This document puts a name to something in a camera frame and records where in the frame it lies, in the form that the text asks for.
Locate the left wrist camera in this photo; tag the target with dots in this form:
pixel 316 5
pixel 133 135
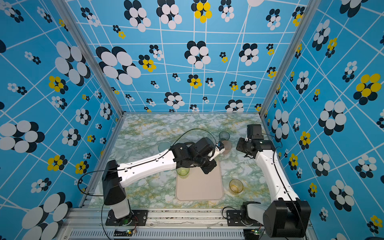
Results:
pixel 219 148

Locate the pink rectangular plastic tray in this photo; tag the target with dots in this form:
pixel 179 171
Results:
pixel 197 186

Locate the aluminium front rail frame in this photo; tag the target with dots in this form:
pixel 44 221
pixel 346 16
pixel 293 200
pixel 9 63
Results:
pixel 161 224

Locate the dark grey tumbler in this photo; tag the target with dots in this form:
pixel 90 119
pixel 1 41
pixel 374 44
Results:
pixel 224 136

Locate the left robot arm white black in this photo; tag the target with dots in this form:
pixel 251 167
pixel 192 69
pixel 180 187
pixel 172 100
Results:
pixel 118 176

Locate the teal textured cup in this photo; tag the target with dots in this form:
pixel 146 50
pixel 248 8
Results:
pixel 163 146

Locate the green smooth glass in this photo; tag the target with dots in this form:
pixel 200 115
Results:
pixel 183 172

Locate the amber yellow glass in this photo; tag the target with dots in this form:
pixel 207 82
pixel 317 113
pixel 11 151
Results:
pixel 236 186

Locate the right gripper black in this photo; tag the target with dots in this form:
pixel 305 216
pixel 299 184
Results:
pixel 239 146

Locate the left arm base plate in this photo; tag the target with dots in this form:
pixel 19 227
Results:
pixel 135 218

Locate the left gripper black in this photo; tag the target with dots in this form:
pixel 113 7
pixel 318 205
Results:
pixel 208 168

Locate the pink textured cup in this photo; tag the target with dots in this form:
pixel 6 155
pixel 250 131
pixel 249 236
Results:
pixel 228 147

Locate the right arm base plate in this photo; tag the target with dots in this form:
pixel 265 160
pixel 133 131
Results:
pixel 235 219

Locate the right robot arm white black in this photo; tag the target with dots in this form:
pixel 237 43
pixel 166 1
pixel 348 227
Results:
pixel 287 216

